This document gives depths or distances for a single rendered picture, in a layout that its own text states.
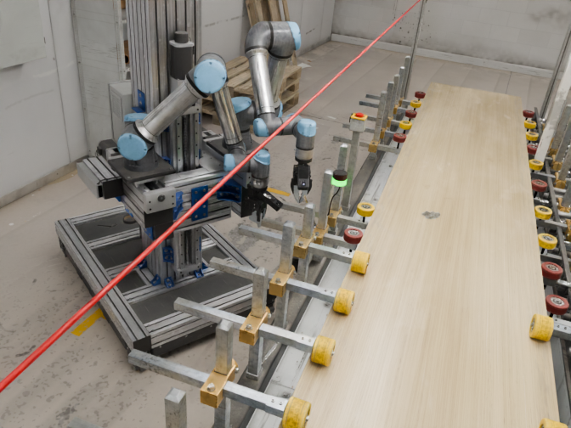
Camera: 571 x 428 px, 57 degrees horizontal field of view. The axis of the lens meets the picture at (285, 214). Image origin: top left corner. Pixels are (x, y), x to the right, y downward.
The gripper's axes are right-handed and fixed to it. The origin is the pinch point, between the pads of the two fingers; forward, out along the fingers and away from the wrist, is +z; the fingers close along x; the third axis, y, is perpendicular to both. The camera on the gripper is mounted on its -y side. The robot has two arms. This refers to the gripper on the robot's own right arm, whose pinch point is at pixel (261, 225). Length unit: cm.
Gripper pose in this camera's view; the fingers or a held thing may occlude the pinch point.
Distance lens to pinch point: 237.8
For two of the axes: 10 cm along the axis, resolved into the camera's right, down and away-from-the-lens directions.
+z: -0.9, 8.6, 5.0
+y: -9.4, -2.4, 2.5
